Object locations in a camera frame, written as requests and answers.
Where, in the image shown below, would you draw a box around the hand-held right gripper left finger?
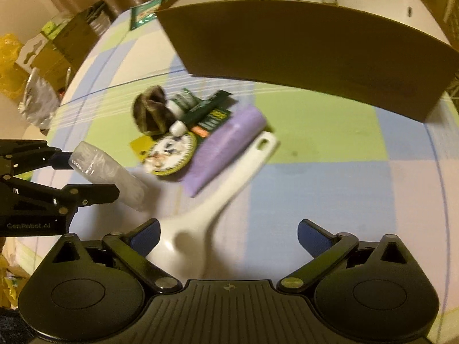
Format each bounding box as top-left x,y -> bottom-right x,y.
36,218 -> 182,294

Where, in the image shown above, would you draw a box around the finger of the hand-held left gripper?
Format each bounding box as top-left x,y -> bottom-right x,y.
0,139 -> 74,178
0,178 -> 120,219

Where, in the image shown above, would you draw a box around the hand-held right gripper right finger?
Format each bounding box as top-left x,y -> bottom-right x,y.
277,218 -> 422,292

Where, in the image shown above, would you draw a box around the clear plastic box blue label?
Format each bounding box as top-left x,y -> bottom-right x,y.
69,141 -> 147,212

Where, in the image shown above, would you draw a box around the white rice paddle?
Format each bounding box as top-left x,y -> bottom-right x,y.
145,131 -> 279,284

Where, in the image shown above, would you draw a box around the green jar blister pack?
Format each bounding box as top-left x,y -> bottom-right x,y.
141,89 -> 233,177

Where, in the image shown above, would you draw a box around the dark green tube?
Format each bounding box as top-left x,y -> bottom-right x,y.
168,90 -> 234,137

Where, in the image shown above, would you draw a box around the brown cardboard box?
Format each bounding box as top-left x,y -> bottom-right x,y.
156,0 -> 459,122

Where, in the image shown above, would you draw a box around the silver foil bag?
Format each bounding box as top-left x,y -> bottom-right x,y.
18,68 -> 61,133

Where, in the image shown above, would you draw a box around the cardboard box with white cutout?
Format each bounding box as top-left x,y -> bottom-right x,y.
16,32 -> 74,90

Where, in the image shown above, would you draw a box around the yellow plastic bag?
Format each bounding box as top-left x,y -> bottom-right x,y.
0,33 -> 26,101

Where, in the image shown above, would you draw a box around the purple bag roll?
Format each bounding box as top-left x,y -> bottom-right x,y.
181,104 -> 268,198

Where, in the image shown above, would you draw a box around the cardboard boxes on floor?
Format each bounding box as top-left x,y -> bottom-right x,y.
54,2 -> 112,65

